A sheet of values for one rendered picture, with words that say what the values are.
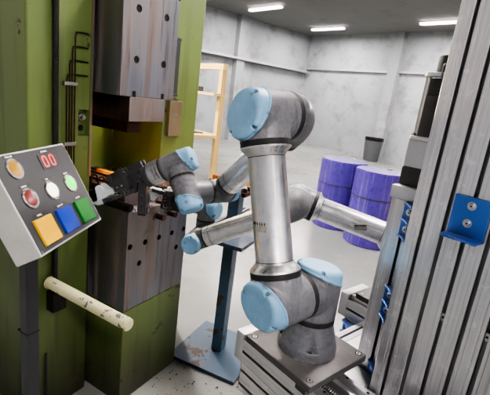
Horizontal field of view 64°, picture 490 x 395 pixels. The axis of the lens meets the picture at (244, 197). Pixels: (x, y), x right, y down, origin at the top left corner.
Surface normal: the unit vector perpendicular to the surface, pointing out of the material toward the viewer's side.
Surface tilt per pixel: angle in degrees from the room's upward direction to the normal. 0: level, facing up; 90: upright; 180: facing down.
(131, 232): 90
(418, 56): 90
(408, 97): 90
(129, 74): 90
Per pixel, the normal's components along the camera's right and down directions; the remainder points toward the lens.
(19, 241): -0.11, 0.24
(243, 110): -0.76, -0.07
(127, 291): 0.85, 0.23
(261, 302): -0.74, 0.20
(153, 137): -0.51, 0.15
